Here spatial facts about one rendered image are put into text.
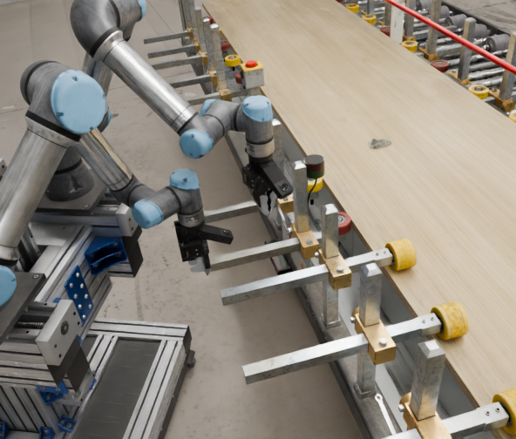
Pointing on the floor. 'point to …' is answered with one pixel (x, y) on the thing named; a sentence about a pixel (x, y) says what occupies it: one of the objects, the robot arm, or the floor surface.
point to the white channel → (397, 23)
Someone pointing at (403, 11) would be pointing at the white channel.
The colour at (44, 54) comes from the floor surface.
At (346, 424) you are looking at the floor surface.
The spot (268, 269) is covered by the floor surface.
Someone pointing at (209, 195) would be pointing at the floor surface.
